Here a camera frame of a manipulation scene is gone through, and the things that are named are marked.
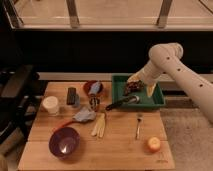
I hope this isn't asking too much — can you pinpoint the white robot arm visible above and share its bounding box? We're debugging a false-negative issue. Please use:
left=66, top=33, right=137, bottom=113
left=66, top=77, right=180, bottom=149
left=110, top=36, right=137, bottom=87
left=128, top=43, right=213, bottom=123

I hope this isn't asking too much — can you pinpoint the red bowl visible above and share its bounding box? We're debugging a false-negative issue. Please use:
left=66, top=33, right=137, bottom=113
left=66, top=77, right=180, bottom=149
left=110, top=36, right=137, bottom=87
left=83, top=80, right=103, bottom=96

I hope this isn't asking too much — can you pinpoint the red handled utensil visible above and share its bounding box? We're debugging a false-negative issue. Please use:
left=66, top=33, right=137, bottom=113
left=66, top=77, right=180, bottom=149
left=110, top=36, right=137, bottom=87
left=53, top=120, right=73, bottom=132

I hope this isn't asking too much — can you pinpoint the wooden cutting board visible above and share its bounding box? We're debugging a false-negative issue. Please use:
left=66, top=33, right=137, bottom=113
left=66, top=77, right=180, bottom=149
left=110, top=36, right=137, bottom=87
left=18, top=82, right=175, bottom=171

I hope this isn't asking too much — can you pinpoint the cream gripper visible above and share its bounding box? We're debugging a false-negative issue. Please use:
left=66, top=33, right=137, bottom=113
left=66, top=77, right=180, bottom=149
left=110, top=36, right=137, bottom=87
left=127, top=61, right=163, bottom=97

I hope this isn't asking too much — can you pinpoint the orange fruit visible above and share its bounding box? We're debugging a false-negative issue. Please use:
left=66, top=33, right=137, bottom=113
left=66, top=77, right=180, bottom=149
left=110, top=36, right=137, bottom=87
left=147, top=137, right=161, bottom=152

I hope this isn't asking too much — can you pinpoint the light blue item in bowl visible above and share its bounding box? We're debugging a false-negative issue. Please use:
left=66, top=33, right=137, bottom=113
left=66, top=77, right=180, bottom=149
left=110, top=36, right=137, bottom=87
left=89, top=81, right=101, bottom=95

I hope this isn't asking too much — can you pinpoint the purple bowl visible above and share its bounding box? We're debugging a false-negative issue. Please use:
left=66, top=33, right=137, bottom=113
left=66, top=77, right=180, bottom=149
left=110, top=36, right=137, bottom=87
left=49, top=127, right=80, bottom=158

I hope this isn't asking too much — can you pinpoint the black rectangular block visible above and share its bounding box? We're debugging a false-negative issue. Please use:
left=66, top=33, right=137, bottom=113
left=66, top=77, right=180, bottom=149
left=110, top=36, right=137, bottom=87
left=67, top=87, right=76, bottom=105

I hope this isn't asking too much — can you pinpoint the green plastic tray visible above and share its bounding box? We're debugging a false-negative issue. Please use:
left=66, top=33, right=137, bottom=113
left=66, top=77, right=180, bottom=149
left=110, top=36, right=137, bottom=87
left=111, top=74, right=165, bottom=109

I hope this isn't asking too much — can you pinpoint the black chair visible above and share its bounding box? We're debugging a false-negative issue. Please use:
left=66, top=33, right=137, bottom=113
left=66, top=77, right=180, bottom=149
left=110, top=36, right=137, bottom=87
left=0, top=65, right=39, bottom=144

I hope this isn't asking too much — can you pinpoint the black handled brush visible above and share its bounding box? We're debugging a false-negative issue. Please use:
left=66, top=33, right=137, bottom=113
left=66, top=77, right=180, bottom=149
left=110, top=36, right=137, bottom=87
left=105, top=95, right=140, bottom=111

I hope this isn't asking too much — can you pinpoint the silver fork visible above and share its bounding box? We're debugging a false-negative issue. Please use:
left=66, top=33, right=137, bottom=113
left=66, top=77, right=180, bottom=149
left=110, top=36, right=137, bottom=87
left=135, top=113, right=143, bottom=140

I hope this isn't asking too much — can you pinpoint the white cup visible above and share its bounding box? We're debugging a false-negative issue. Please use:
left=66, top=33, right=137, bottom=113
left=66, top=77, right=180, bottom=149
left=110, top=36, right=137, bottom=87
left=42, top=96, right=59, bottom=116

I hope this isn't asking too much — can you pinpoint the blue cloth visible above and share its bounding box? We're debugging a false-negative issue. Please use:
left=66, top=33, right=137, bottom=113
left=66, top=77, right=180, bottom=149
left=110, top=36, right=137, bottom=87
left=73, top=106, right=96, bottom=123

